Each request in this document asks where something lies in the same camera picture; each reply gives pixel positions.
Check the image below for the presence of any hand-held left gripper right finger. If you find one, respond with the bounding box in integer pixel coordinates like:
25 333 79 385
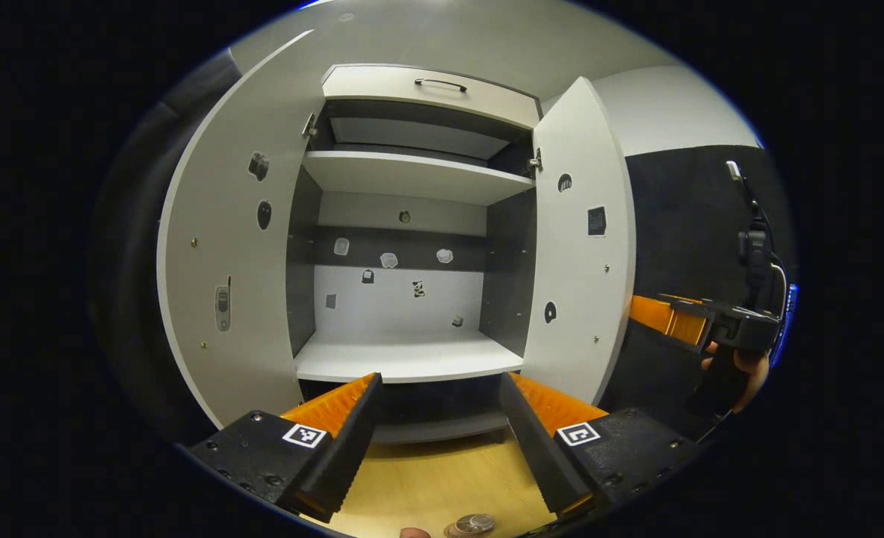
499 371 700 518

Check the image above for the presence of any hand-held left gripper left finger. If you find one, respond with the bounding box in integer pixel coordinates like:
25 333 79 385
188 372 383 524

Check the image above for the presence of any white cabinet door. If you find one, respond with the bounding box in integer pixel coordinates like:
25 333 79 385
156 30 323 430
522 76 637 406

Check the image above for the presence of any clear bottle with pink liquid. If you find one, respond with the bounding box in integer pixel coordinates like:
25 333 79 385
445 513 496 538

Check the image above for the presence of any white cabinet shelf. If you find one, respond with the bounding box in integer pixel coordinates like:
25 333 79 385
301 151 536 206
294 333 525 384

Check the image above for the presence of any white and grey cabinet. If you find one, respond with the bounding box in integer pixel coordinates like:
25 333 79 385
286 64 543 445

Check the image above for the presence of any white cabinet drawer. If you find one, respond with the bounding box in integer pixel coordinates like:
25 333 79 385
322 64 541 129

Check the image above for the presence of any lit computer screen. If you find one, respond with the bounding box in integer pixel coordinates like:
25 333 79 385
782 285 799 367

